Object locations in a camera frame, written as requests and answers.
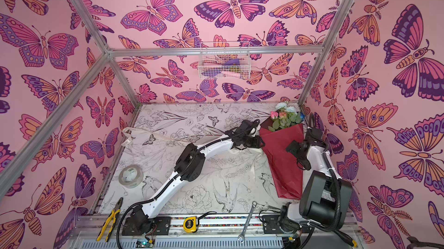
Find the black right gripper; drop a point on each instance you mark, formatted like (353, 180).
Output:
(299, 149)

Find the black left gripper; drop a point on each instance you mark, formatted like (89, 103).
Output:
(259, 143)

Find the white fake rose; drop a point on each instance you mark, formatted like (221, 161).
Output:
(294, 117)

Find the small pink fake rose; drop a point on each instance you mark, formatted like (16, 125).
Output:
(274, 115)

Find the dark red wrapping paper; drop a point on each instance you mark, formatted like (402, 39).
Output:
(286, 174)

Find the cream satin ribbon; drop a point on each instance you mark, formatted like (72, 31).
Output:
(153, 152)

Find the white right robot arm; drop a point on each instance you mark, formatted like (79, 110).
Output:
(326, 195)

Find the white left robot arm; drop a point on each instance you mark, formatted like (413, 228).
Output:
(188, 167)

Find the silver combination wrench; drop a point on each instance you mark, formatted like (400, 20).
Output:
(241, 237)

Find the yellow tape measure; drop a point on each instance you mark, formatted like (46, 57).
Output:
(190, 224)

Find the black yellow screwdriver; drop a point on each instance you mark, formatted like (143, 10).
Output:
(346, 238)

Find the clear tape roll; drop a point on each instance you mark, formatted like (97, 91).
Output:
(131, 176)

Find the green circuit board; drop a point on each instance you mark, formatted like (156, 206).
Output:
(145, 244)

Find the white wire basket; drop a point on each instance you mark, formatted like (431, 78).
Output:
(215, 66)

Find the aluminium frame crossbar back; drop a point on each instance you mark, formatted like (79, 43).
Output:
(217, 50)

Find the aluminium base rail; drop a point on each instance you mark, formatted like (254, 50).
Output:
(266, 223)

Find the yellow handled pliers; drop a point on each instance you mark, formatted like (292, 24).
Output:
(110, 222)

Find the aluminium frame post right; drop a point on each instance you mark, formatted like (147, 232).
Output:
(333, 33)

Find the aluminium frame post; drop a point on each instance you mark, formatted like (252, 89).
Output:
(333, 33)
(104, 48)

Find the aluminium frame post left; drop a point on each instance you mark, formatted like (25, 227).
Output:
(104, 48)

